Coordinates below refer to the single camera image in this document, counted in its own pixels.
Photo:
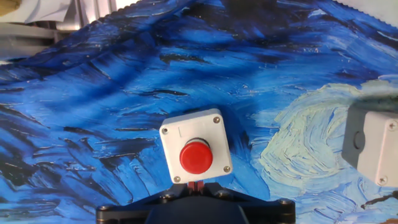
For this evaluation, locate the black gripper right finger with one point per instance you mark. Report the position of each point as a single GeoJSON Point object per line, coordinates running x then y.
{"type": "Point", "coordinates": [270, 214]}

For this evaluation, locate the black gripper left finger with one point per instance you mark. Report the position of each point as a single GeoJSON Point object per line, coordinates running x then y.
{"type": "Point", "coordinates": [124, 214]}

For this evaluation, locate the white box red mushroom button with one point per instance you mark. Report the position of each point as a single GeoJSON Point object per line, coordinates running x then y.
{"type": "Point", "coordinates": [192, 130]}

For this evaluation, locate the grey box red button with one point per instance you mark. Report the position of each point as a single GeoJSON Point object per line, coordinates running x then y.
{"type": "Point", "coordinates": [376, 146]}

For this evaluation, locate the Van Gogh painting tablecloth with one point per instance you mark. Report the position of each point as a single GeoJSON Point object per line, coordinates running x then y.
{"type": "Point", "coordinates": [186, 77]}

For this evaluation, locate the crumpled white plastic bag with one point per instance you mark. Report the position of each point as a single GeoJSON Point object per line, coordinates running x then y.
{"type": "Point", "coordinates": [46, 11]}

